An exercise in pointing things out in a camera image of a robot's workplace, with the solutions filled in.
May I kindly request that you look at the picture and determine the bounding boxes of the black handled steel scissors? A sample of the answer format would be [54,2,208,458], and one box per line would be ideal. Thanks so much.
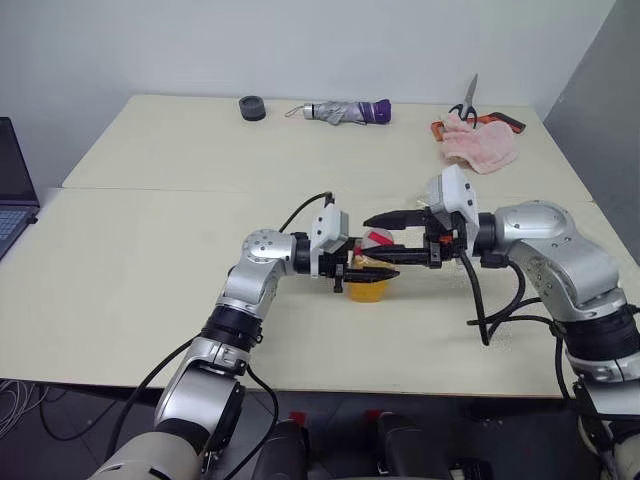
[448,73,480,123]

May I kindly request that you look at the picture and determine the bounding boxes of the orange and black tool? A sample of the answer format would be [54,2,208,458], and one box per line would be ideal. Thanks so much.
[430,112,528,142]

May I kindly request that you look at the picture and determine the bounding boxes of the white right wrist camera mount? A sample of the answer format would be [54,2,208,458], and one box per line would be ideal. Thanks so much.
[424,164,480,251]

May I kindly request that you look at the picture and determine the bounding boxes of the black robot torso cable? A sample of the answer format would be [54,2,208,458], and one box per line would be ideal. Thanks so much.
[102,337,280,480]

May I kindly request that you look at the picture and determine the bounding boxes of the black round tape roll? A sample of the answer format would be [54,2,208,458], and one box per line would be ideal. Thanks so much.
[238,95,266,123]

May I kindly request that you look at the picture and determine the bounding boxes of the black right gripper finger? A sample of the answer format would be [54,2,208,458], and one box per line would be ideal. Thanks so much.
[366,246,431,267]
[363,209,429,232]

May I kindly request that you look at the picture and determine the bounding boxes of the dark rounded shape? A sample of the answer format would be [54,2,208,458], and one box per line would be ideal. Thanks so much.
[269,418,311,480]
[374,412,451,480]

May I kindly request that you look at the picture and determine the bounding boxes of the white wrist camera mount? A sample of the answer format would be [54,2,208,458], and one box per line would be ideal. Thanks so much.
[424,164,480,251]
[309,205,350,279]

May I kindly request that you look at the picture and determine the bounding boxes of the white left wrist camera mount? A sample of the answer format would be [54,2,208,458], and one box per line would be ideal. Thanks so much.
[309,205,350,279]

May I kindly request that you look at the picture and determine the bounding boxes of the white cable bundle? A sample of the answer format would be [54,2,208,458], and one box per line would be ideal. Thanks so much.
[0,378,51,437]

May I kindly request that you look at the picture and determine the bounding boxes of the clear bottle with orange drink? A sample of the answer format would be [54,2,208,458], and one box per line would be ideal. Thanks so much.
[346,227,404,305]

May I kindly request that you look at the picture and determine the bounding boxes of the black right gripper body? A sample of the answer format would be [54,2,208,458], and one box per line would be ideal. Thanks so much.
[424,209,469,270]

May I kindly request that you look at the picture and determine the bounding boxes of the dark laptop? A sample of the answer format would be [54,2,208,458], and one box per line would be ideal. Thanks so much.
[0,117,40,261]

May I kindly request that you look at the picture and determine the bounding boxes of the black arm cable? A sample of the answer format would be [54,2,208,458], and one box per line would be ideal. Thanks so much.
[277,190,336,234]
[459,252,571,401]

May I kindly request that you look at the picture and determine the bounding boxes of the pink towel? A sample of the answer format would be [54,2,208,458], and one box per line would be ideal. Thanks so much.
[438,112,519,176]

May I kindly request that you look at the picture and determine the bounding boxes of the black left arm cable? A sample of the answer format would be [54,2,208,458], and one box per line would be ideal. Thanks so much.
[277,190,336,234]

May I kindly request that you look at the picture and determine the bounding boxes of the red bottle cap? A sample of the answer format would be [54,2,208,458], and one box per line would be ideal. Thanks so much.
[362,227,396,251]

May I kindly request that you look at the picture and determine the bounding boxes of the folded grey purple umbrella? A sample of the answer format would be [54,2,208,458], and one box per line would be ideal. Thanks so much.
[284,98,394,126]

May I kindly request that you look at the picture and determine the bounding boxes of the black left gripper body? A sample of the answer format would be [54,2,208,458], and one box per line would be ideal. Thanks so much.
[319,238,359,294]

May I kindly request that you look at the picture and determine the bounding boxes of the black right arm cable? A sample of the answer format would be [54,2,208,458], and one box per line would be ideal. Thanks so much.
[459,252,571,401]

